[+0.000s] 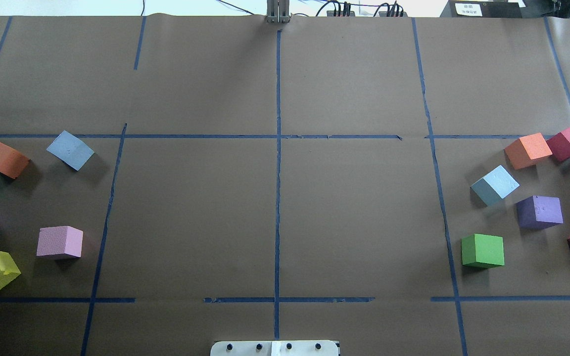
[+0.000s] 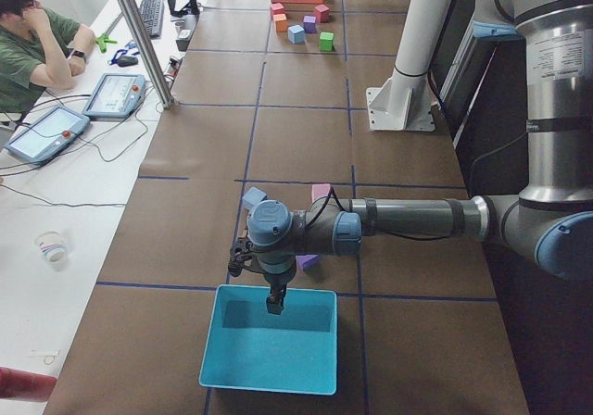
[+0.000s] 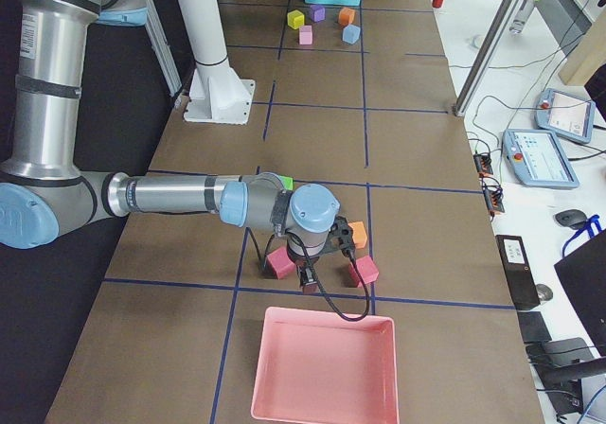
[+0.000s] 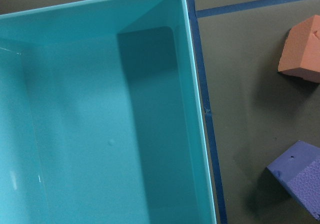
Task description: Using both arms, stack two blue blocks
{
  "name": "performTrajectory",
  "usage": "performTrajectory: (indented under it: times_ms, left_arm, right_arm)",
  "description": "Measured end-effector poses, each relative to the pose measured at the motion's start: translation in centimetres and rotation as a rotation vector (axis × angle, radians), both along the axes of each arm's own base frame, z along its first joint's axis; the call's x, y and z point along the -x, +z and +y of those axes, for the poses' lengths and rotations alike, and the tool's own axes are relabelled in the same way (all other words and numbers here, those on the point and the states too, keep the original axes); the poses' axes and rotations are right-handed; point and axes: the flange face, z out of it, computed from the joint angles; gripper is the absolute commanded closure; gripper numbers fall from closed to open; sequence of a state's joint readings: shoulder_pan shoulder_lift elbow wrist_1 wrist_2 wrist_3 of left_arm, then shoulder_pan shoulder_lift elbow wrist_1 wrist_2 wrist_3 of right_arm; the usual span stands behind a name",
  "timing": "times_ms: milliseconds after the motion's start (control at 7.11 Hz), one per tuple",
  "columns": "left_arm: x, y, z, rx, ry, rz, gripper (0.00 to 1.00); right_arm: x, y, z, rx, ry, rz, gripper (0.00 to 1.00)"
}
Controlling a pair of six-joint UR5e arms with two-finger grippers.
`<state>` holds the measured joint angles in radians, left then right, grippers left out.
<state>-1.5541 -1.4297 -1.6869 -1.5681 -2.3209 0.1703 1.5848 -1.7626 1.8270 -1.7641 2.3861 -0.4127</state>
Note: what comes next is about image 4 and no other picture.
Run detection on teal plastic bin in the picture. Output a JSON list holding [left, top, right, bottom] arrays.
[[0, 0, 216, 224]]

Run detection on orange foam block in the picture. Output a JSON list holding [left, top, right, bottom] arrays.
[[278, 15, 320, 83]]

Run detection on purple foam block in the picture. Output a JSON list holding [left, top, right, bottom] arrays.
[[267, 140, 320, 221]]

